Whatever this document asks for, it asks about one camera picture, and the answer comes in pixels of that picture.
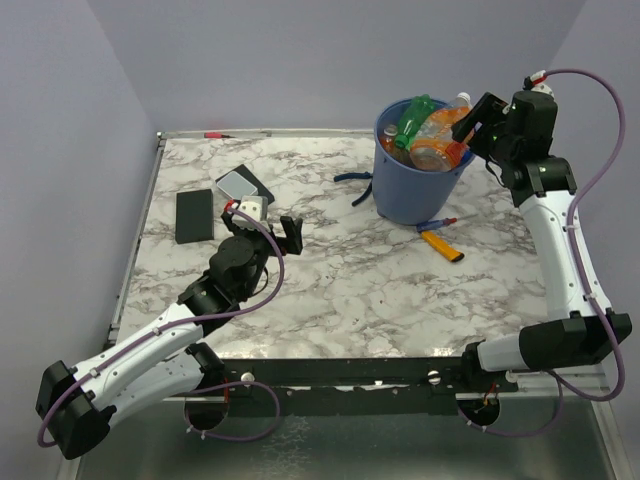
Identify crushed orange label bottle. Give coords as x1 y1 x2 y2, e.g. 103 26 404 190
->
409 92 472 172

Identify green bear shaped bottle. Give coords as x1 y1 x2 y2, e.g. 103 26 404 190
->
394 94 435 149

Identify blue plastic bin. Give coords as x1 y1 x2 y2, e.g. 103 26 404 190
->
371 98 475 226

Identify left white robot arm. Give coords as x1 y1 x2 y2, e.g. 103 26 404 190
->
35 202 303 459

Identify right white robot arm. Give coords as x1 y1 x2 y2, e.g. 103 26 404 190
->
452 90 632 391

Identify black flat box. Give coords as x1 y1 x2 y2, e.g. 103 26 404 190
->
215 164 275 204

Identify white grey router box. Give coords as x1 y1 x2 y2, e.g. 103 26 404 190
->
216 171 258 200

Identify black foam block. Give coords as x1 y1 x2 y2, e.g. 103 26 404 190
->
174 189 214 245

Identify orange utility knife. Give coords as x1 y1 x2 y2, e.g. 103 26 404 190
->
420 231 465 263

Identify red marker pen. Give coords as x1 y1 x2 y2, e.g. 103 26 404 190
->
203 132 234 139

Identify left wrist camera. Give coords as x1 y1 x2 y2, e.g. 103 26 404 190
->
226 195 268 230

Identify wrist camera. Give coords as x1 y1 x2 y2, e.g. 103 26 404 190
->
523 70 554 98
226 195 268 230

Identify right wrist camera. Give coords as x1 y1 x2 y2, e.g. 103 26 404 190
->
523 70 554 98

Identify blue handled pliers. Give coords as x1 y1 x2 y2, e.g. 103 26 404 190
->
333 171 375 208

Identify blue handled screwdriver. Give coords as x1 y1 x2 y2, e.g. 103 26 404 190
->
416 214 475 233

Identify black mounting rail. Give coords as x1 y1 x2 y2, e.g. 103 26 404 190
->
224 354 518 416

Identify aluminium frame rail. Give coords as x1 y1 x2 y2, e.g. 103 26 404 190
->
513 365 609 396

